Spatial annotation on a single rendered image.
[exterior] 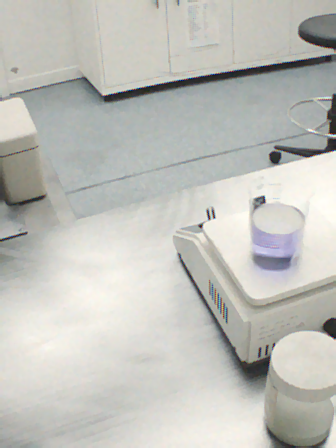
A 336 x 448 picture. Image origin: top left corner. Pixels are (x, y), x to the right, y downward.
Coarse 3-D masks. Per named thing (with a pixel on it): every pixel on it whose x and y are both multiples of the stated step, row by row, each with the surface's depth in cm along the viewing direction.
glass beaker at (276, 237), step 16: (256, 176) 44; (272, 176) 45; (288, 176) 44; (256, 192) 45; (272, 192) 45; (288, 192) 45; (304, 192) 44; (256, 208) 42; (272, 208) 41; (304, 208) 41; (256, 224) 43; (272, 224) 42; (288, 224) 42; (304, 224) 43; (256, 240) 44; (272, 240) 43; (288, 240) 42; (304, 240) 44; (256, 256) 45; (272, 256) 43; (288, 256) 43; (272, 272) 44; (288, 272) 45
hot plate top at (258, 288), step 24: (240, 216) 52; (312, 216) 51; (216, 240) 49; (240, 240) 49; (312, 240) 48; (240, 264) 46; (312, 264) 46; (240, 288) 45; (264, 288) 44; (288, 288) 43; (312, 288) 44
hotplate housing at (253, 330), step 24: (192, 240) 54; (192, 264) 56; (216, 264) 49; (216, 288) 49; (216, 312) 51; (240, 312) 45; (264, 312) 44; (288, 312) 44; (312, 312) 46; (240, 336) 46; (264, 336) 45; (240, 360) 48; (264, 360) 48
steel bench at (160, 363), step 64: (192, 192) 73; (320, 192) 71; (0, 256) 64; (64, 256) 63; (128, 256) 62; (0, 320) 55; (64, 320) 54; (128, 320) 54; (192, 320) 53; (0, 384) 48; (64, 384) 47; (128, 384) 47; (192, 384) 47; (256, 384) 46
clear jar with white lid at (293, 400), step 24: (288, 336) 40; (312, 336) 40; (288, 360) 38; (312, 360) 38; (288, 384) 37; (312, 384) 36; (264, 408) 42; (288, 408) 38; (312, 408) 37; (288, 432) 39; (312, 432) 39
